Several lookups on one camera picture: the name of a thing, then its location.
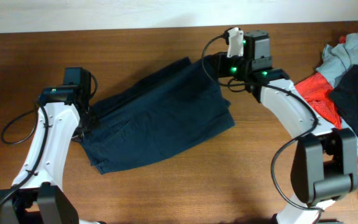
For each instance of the dark blue shorts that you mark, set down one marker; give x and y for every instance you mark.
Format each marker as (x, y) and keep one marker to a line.
(162, 115)

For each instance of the grey shirt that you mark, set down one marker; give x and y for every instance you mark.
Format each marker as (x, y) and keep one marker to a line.
(339, 59)

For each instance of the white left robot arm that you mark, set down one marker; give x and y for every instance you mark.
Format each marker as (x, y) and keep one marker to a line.
(62, 115)

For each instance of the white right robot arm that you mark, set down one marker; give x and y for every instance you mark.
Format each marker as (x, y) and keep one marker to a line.
(324, 168)

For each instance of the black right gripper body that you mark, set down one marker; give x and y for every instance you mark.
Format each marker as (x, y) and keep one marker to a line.
(237, 66)

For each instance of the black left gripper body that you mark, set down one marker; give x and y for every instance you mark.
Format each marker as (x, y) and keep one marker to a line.
(86, 126)

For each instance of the red mesh garment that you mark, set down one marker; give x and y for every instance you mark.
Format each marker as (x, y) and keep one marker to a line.
(316, 90)

